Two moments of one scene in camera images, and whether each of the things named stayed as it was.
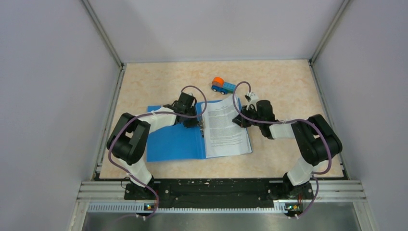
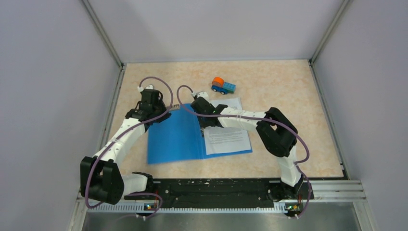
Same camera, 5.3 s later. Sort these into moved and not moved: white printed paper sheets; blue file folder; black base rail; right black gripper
Moved: right black gripper
Not moved: white printed paper sheets; blue file folder; black base rail
